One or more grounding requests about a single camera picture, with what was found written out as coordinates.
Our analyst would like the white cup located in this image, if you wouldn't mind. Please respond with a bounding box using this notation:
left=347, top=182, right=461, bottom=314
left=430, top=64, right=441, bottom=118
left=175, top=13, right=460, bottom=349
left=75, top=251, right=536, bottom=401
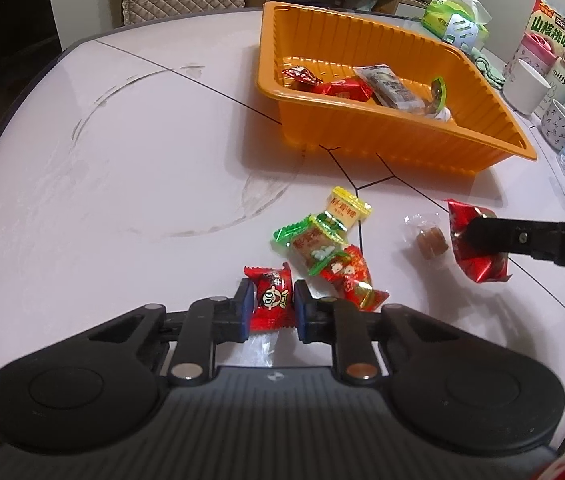
left=503, top=57, right=551, bottom=116

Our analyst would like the red candy white print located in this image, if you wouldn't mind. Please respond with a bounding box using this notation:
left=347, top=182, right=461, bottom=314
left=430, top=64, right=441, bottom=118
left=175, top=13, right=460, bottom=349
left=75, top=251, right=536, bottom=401
left=243, top=262, right=296, bottom=333

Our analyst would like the pink lidded bottle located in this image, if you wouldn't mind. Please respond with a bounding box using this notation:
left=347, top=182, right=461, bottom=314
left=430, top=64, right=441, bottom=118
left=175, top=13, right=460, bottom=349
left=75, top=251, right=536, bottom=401
left=513, top=31, right=559, bottom=79

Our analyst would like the green candy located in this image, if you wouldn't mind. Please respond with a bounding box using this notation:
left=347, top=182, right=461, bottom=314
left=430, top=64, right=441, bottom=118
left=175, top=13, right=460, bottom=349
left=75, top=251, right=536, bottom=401
left=272, top=214, right=349, bottom=277

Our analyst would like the red foil twisted candy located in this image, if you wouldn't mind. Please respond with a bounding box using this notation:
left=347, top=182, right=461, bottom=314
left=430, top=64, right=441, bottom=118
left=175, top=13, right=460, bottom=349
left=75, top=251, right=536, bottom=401
left=282, top=66, right=322, bottom=93

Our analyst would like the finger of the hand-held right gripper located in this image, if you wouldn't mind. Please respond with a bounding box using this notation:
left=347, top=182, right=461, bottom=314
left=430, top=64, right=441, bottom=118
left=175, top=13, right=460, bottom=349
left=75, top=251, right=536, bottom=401
left=461, top=218, right=562, bottom=262

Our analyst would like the patterned paper cup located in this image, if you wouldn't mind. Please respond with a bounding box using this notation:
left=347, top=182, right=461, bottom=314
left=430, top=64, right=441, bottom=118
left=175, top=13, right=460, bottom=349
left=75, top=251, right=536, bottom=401
left=540, top=99, right=565, bottom=152

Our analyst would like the clear brown candy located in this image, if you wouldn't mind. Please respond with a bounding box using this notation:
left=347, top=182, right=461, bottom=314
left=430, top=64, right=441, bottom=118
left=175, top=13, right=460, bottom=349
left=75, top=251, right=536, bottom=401
left=403, top=212, right=451, bottom=260

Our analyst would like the green cloth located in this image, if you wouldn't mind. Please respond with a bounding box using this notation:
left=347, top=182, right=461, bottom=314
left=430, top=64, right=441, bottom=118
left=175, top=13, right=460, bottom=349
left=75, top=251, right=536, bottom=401
left=473, top=47, right=507, bottom=90

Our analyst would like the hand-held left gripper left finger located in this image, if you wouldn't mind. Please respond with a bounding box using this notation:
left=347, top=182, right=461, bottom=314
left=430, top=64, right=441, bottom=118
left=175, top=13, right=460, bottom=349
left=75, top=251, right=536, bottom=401
left=85, top=278, right=256, bottom=387

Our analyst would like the red patterned candy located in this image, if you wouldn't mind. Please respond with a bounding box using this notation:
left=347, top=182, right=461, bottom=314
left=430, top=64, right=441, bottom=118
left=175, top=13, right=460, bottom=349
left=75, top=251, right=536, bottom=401
left=319, top=245, right=391, bottom=313

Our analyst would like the yellow candy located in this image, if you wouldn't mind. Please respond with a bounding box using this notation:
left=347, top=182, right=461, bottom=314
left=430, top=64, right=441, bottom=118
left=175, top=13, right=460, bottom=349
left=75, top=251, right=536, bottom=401
left=319, top=186, right=372, bottom=231

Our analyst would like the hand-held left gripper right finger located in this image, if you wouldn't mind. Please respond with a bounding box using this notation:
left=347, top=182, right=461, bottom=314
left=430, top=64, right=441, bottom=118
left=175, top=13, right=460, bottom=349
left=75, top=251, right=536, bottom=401
left=293, top=280, right=469, bottom=387

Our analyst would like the orange plastic tray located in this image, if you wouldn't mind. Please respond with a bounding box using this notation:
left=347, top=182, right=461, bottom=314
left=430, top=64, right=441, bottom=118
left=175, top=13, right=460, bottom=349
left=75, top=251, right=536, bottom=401
left=254, top=1, right=538, bottom=177

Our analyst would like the plain red snack packet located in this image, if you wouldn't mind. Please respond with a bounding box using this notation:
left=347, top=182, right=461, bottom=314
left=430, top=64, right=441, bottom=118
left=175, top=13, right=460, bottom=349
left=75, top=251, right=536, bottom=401
left=313, top=77, right=374, bottom=103

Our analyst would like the green tissue pack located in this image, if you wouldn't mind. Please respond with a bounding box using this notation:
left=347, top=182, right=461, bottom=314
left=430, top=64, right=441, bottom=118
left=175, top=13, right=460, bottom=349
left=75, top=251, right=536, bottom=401
left=421, top=0, right=492, bottom=55

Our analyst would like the clear pack dark snack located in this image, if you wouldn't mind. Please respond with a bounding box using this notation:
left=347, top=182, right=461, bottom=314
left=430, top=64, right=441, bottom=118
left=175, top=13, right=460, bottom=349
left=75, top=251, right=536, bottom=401
left=353, top=64, right=431, bottom=113

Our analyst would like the green snack bag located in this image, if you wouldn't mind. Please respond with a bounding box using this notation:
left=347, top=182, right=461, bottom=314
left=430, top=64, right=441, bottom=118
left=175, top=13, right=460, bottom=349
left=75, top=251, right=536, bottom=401
left=523, top=0, right=565, bottom=76

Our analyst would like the torn silver pouch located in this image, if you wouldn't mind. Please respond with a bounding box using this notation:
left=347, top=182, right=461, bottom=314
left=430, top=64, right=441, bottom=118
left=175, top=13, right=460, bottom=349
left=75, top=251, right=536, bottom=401
left=425, top=76, right=456, bottom=125

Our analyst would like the grey phone stand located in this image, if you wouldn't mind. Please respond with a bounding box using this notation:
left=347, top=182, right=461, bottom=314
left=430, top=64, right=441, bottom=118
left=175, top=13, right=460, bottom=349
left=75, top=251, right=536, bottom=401
left=443, top=15, right=479, bottom=54

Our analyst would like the large red foil packet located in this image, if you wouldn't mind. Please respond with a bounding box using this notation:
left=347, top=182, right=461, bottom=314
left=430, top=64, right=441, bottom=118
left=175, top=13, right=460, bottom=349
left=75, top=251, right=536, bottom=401
left=445, top=199, right=512, bottom=283

